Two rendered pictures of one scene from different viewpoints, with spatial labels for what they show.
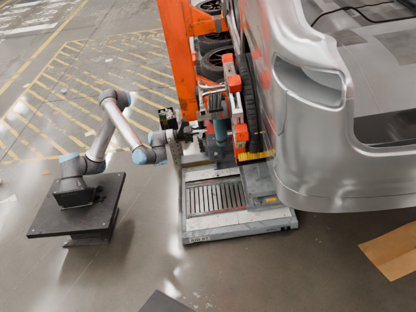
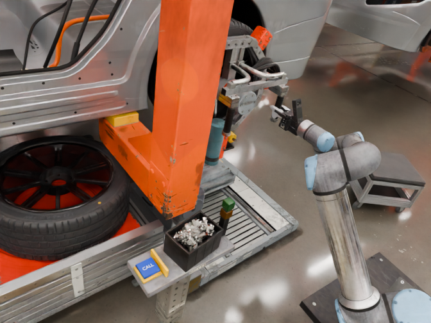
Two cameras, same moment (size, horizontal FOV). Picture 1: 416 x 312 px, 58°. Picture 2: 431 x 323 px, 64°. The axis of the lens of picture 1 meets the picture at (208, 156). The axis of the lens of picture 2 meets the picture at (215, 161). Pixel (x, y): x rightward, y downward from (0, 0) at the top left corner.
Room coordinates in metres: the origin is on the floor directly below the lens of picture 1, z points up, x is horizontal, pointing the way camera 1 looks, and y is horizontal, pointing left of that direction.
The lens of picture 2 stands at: (3.44, 0.92, 1.61)
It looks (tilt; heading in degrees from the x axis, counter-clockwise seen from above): 36 degrees down; 222
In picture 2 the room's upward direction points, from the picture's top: 12 degrees clockwise
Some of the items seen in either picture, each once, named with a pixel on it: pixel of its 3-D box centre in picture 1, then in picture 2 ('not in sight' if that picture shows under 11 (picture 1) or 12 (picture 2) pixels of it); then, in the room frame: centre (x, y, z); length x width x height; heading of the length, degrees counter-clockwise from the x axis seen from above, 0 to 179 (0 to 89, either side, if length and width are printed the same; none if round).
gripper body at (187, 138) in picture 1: (184, 135); (292, 122); (2.03, 0.13, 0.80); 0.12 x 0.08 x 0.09; 87
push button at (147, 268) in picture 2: not in sight; (147, 268); (2.96, 0.27, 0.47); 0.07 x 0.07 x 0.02; 87
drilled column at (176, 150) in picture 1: (174, 143); (172, 289); (2.82, 0.27, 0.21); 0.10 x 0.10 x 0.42; 87
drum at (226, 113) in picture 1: (223, 108); (234, 95); (2.19, -0.16, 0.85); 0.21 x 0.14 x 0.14; 87
